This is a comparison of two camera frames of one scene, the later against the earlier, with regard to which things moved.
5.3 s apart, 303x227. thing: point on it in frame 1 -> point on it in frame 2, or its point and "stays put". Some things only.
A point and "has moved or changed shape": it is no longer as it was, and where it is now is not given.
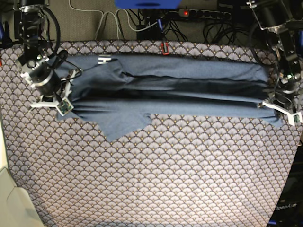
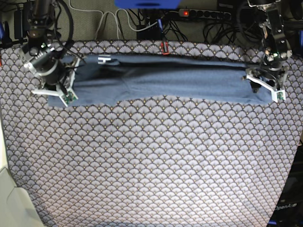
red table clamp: [166, 48] stays put
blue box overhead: [148, 4] stays put
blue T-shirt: [116, 92] has moved or changed shape
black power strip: [185, 13] stays put
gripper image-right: [284, 96] -> [274, 72]
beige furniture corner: [17, 207] stays put
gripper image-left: [48, 85] -> [51, 67]
